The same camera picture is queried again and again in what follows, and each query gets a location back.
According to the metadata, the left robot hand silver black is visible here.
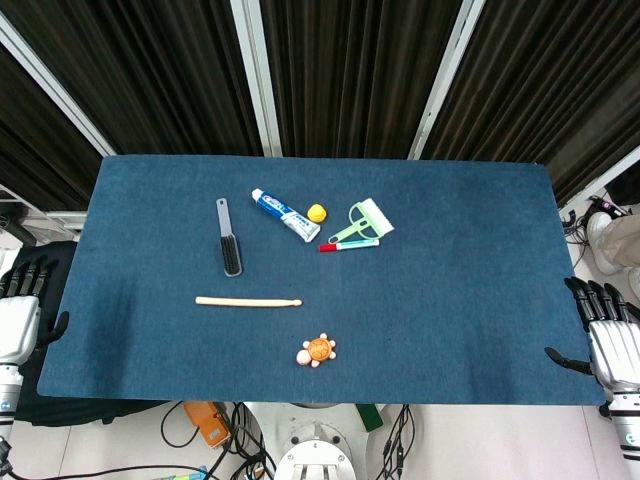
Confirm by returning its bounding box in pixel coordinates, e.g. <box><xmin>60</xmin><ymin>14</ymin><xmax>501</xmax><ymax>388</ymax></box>
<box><xmin>0</xmin><ymin>256</ymin><xmax>71</xmax><ymax>362</ymax></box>

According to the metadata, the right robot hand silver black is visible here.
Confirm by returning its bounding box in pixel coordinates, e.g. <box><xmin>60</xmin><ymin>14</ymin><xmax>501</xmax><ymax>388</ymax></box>
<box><xmin>543</xmin><ymin>276</ymin><xmax>640</xmax><ymax>397</ymax></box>

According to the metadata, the wooden drumstick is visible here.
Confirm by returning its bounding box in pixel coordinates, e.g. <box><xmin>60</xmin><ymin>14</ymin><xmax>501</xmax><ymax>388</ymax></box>
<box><xmin>194</xmin><ymin>295</ymin><xmax>304</xmax><ymax>309</ymax></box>

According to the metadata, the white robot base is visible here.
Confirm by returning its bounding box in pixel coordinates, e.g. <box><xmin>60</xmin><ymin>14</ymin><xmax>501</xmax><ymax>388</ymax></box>
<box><xmin>273</xmin><ymin>403</ymin><xmax>372</xmax><ymax>480</ymax></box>

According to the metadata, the green white-bristle hand brush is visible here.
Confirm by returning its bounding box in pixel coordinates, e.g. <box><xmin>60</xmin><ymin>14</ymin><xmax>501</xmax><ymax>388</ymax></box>
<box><xmin>327</xmin><ymin>197</ymin><xmax>396</xmax><ymax>246</ymax></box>

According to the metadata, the white shoe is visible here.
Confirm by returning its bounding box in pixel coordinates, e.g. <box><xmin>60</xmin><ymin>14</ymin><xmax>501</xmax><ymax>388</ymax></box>
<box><xmin>585</xmin><ymin>210</ymin><xmax>625</xmax><ymax>275</ymax></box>

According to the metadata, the beige trouser leg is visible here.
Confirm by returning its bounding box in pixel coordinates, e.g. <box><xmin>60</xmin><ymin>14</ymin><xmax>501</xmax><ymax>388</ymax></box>
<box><xmin>601</xmin><ymin>203</ymin><xmax>640</xmax><ymax>270</ymax></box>

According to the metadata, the black curtain panel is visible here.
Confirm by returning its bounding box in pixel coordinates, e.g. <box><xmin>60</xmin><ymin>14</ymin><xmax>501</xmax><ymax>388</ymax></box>
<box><xmin>259</xmin><ymin>0</ymin><xmax>467</xmax><ymax>160</ymax></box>
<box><xmin>0</xmin><ymin>47</ymin><xmax>104</xmax><ymax>214</ymax></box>
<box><xmin>423</xmin><ymin>0</ymin><xmax>640</xmax><ymax>207</ymax></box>
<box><xmin>0</xmin><ymin>0</ymin><xmax>265</xmax><ymax>157</ymax></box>

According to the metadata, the blue cloth table mat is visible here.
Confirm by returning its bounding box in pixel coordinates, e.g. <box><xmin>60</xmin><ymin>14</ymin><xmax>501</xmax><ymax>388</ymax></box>
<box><xmin>37</xmin><ymin>154</ymin><xmax>609</xmax><ymax>407</ymax></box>

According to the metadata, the orange box device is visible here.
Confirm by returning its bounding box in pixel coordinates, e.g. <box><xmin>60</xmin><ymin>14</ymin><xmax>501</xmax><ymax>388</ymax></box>
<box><xmin>183</xmin><ymin>400</ymin><xmax>233</xmax><ymax>450</ymax></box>

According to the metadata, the grey black hairbrush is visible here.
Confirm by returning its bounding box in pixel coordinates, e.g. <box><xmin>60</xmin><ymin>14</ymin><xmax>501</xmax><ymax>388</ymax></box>
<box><xmin>215</xmin><ymin>197</ymin><xmax>245</xmax><ymax>278</ymax></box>

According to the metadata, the dark green flat object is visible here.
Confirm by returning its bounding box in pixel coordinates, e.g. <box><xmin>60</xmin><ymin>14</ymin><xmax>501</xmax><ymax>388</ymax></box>
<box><xmin>355</xmin><ymin>404</ymin><xmax>385</xmax><ymax>433</ymax></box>

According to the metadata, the red-capped whiteboard marker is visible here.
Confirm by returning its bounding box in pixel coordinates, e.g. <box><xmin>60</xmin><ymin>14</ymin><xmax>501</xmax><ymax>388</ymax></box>
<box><xmin>318</xmin><ymin>238</ymin><xmax>381</xmax><ymax>253</ymax></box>

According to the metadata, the blue white toothpaste tube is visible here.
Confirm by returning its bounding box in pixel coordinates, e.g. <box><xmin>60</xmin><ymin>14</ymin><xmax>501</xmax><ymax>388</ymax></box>
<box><xmin>250</xmin><ymin>188</ymin><xmax>322</xmax><ymax>245</ymax></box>

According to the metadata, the orange pink turtle toy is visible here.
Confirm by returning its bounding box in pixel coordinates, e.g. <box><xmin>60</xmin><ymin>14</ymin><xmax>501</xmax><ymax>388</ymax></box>
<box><xmin>295</xmin><ymin>332</ymin><xmax>339</xmax><ymax>370</ymax></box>

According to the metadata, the white frame post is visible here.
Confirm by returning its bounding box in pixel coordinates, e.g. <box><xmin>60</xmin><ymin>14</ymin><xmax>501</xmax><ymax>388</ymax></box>
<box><xmin>0</xmin><ymin>13</ymin><xmax>117</xmax><ymax>157</ymax></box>
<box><xmin>408</xmin><ymin>0</ymin><xmax>490</xmax><ymax>161</ymax></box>
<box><xmin>229</xmin><ymin>0</ymin><xmax>284</xmax><ymax>159</ymax></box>

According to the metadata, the black cable bundle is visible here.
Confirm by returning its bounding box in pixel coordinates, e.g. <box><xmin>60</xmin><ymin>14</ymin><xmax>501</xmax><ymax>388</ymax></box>
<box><xmin>380</xmin><ymin>404</ymin><xmax>419</xmax><ymax>480</ymax></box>

